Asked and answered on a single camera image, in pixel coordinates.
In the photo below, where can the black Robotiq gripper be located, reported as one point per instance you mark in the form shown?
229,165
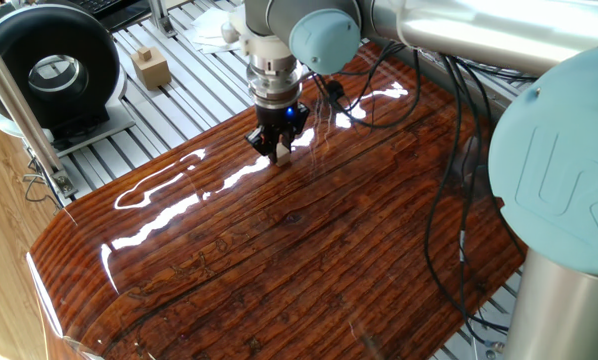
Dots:
279,117

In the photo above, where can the small wooden cube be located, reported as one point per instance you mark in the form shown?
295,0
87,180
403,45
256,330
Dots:
283,156
144,54

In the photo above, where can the silver UR5 robot arm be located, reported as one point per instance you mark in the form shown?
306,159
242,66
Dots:
479,30

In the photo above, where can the large wooden block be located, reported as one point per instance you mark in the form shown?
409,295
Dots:
154,72

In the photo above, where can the glossy wood grain table cover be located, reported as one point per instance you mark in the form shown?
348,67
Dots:
279,240

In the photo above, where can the white cloth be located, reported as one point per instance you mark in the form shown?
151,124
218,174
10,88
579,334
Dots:
209,32

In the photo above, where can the black keyboard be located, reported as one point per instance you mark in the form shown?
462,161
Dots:
99,5

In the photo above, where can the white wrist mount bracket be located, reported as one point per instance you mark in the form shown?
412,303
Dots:
251,37

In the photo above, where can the white device base plate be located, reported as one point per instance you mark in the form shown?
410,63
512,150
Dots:
114,122

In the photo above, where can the aluminium frame post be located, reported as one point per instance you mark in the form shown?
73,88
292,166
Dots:
159,15
14,95

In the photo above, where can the silver frame corner bracket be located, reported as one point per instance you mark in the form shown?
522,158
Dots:
65,184

